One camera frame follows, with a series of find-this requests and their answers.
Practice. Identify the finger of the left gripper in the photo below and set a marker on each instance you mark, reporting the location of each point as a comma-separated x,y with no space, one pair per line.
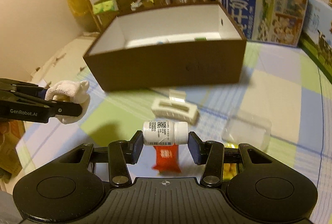
62,109
23,87

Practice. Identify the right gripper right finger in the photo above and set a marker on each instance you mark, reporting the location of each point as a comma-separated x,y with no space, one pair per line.
210,154

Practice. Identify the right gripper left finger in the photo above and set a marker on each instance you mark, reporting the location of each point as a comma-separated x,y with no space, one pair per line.
120,154

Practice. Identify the white cloth glove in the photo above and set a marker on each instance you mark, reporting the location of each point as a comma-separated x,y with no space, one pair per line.
70,91

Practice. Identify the yellow snack packet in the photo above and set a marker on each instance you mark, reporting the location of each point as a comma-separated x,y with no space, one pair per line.
229,169

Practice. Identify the clear plastic tray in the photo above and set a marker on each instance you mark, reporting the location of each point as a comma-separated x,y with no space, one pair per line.
243,127

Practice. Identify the red candy packet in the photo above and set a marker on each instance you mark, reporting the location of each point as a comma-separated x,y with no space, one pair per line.
167,159

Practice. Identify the white pill bottle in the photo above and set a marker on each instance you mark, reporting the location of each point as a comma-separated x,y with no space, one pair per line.
165,133

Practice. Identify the white hair claw clip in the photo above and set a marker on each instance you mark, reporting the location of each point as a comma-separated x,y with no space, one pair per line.
175,107

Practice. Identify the checked bed sheet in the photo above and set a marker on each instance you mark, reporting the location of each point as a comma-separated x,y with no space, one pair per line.
279,84

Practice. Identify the brown cardboard box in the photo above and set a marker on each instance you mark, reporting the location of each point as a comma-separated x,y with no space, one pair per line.
125,56

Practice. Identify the small green box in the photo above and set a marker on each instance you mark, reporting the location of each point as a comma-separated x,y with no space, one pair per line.
200,39

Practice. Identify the blue white tube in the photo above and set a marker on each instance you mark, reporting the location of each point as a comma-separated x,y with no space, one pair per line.
162,41

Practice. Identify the blue milk carton box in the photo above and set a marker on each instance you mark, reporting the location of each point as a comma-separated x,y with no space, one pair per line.
269,21

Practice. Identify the cow picture milk box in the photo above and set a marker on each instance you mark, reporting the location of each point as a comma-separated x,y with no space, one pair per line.
315,38

